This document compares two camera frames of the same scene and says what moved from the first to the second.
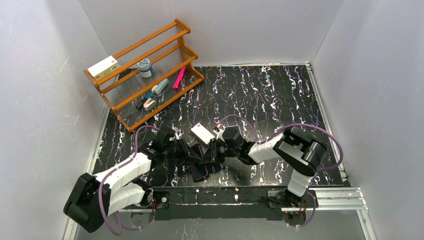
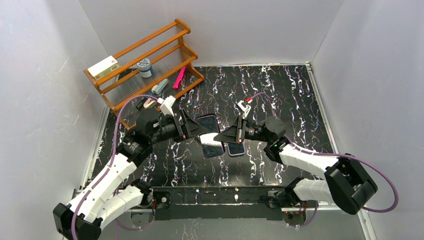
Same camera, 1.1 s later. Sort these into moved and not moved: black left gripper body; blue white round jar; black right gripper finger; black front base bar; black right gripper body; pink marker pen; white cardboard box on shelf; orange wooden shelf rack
Moved: black left gripper body; black right gripper finger; black right gripper body
Not moved: orange wooden shelf rack; pink marker pen; black front base bar; blue white round jar; white cardboard box on shelf
